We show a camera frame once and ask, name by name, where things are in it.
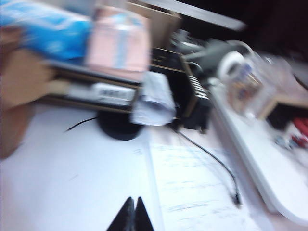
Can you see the large silver-framed monitor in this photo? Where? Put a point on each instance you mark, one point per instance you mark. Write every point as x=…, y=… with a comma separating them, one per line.
x=216, y=18

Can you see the printed paper sheet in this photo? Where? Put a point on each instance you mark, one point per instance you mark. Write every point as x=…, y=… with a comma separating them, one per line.
x=192, y=187

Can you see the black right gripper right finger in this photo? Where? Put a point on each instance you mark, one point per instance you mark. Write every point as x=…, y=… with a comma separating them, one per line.
x=143, y=216

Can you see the brown cardboard box marked BOX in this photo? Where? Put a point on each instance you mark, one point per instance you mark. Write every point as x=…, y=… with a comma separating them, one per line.
x=19, y=72

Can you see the clear plastic jar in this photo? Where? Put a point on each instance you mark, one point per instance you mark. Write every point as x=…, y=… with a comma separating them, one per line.
x=264, y=91

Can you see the black wooden desk shelf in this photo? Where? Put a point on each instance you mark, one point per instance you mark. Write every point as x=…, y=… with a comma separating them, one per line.
x=173, y=79

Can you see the pink tissue pack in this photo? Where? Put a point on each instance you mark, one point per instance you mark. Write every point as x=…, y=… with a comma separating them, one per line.
x=115, y=41

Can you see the white multi-port charger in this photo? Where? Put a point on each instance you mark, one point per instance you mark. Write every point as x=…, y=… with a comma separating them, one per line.
x=113, y=92

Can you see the rolled printed papers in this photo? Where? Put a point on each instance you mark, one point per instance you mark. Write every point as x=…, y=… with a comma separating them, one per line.
x=154, y=101

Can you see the blue wet wipes pack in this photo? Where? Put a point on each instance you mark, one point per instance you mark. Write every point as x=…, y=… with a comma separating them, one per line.
x=48, y=31

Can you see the white tape roll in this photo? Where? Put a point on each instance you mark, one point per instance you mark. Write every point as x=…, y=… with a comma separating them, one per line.
x=225, y=63

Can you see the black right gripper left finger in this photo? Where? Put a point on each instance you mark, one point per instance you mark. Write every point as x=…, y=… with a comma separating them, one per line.
x=125, y=216

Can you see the small black box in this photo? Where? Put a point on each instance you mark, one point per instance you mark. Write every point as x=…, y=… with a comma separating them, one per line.
x=199, y=115

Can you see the black round monitor base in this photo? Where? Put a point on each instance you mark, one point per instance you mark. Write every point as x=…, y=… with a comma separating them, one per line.
x=120, y=127

